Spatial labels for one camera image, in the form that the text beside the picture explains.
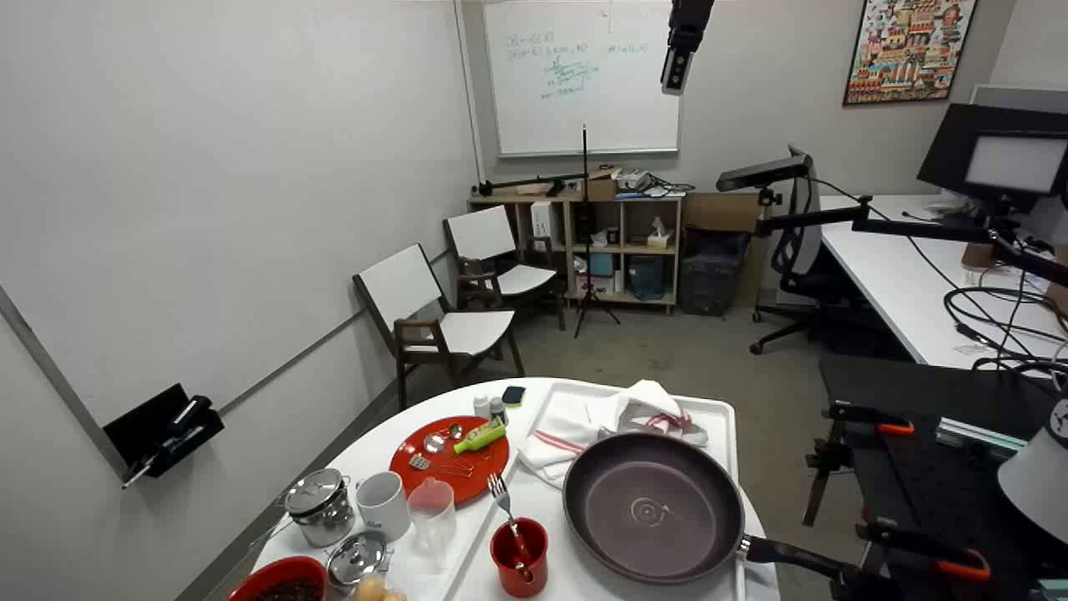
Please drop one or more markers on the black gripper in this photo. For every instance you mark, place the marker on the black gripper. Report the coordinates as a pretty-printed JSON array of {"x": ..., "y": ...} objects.
[{"x": 688, "y": 20}]

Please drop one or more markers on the dark frying pan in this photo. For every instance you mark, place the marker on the dark frying pan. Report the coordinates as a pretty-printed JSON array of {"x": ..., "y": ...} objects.
[{"x": 651, "y": 506}]

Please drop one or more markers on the whiteboard with green writing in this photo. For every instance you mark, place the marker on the whiteboard with green writing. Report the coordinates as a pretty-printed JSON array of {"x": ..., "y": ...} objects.
[{"x": 580, "y": 110}]

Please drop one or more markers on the small cardboard box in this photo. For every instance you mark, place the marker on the small cardboard box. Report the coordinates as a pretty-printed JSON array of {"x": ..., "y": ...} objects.
[{"x": 601, "y": 185}]

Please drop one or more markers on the black tripod stand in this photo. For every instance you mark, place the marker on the black tripod stand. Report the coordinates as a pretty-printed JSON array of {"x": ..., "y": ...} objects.
[{"x": 586, "y": 220}]

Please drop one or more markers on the wooden shelf unit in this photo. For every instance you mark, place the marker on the wooden shelf unit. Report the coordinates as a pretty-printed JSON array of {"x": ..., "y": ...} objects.
[{"x": 622, "y": 252}]

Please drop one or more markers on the long black tube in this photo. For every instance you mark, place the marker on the long black tube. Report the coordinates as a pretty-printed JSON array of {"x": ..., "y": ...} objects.
[{"x": 523, "y": 182}]

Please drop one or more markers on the black storage bin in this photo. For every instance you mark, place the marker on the black storage bin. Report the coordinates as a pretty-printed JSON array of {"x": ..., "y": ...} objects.
[{"x": 711, "y": 271}]

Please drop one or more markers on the wooden side table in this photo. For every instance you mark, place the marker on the wooden side table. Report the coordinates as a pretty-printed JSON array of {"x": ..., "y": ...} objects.
[{"x": 495, "y": 202}]

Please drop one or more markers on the black office chair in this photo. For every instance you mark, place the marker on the black office chair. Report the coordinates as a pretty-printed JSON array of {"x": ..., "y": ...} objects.
[{"x": 796, "y": 263}]

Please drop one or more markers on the white wooden-framed chair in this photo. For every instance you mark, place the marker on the white wooden-framed chair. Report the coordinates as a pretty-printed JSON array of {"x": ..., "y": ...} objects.
[
  {"x": 485, "y": 234},
  {"x": 469, "y": 332}
]

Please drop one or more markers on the black monitor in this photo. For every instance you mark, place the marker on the black monitor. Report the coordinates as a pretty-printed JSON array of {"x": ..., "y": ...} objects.
[{"x": 947, "y": 145}]

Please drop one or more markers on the white desk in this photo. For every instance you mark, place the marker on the white desk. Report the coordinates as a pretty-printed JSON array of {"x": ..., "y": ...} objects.
[{"x": 890, "y": 287}]

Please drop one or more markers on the small brown box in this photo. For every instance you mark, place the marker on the small brown box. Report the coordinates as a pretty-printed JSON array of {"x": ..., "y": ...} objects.
[{"x": 978, "y": 256}]

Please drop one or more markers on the small dark box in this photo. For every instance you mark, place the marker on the small dark box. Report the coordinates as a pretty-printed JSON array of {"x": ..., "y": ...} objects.
[{"x": 511, "y": 395}]

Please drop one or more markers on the small white cup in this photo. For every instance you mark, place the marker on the small white cup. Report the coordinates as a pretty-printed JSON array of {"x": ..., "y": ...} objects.
[{"x": 483, "y": 410}]

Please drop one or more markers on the lime green small package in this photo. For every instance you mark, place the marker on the lime green small package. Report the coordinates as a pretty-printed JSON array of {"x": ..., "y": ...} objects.
[{"x": 479, "y": 440}]

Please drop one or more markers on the small round metal cup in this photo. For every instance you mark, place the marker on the small round metal cup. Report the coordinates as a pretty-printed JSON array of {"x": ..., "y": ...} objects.
[
  {"x": 457, "y": 430},
  {"x": 434, "y": 442}
]

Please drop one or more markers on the silver metal utensil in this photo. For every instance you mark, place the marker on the silver metal utensil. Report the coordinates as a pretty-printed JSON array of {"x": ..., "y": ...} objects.
[{"x": 502, "y": 494}]

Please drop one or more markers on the small square metal piece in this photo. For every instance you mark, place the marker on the small square metal piece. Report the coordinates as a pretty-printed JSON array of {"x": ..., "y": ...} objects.
[{"x": 418, "y": 458}]

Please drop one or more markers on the red round plate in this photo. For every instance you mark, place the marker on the red round plate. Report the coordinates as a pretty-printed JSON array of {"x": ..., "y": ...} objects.
[{"x": 445, "y": 475}]

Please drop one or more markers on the pale green power strip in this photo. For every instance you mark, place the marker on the pale green power strip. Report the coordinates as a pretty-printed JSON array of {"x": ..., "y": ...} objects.
[{"x": 978, "y": 436}]

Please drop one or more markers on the black robot table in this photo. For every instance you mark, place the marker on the black robot table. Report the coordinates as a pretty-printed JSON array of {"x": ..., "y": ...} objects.
[{"x": 947, "y": 494}]

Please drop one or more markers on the white plastic tray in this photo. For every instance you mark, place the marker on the white plastic tray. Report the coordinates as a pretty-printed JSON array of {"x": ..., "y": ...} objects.
[{"x": 562, "y": 574}]

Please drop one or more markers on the clear drinking glass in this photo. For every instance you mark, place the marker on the clear drinking glass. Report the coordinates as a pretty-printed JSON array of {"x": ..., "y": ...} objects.
[{"x": 432, "y": 530}]

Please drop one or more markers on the red cup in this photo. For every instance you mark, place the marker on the red cup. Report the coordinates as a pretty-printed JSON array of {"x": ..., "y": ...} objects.
[{"x": 523, "y": 568}]

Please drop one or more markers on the white ceramic mug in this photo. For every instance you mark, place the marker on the white ceramic mug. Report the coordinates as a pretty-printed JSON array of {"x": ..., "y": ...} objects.
[{"x": 384, "y": 506}]

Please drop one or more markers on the steel canister with lid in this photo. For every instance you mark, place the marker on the steel canister with lid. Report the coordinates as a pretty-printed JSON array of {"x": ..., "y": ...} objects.
[{"x": 322, "y": 506}]

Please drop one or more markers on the small steel lidded pot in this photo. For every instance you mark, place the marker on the small steel lidded pot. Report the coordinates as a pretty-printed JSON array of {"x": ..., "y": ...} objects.
[{"x": 360, "y": 553}]

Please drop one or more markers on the black marker tray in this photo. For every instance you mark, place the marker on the black marker tray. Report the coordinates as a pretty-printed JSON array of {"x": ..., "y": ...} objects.
[{"x": 145, "y": 430}]

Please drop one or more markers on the red bowl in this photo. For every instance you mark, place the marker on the red bowl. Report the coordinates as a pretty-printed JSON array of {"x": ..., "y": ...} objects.
[{"x": 277, "y": 581}]

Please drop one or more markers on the white marker pen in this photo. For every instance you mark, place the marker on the white marker pen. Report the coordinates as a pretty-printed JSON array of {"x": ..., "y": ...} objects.
[{"x": 138, "y": 475}]

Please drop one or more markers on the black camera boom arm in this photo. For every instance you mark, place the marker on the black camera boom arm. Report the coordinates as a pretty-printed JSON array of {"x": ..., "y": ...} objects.
[{"x": 823, "y": 214}]

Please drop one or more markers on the colourful wall poster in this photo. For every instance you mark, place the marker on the colourful wall poster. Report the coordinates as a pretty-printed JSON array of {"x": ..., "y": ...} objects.
[{"x": 905, "y": 50}]

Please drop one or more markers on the large wall-mounted whiteboard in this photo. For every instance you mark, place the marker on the large wall-mounted whiteboard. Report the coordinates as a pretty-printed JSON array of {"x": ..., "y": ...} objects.
[{"x": 245, "y": 202}]

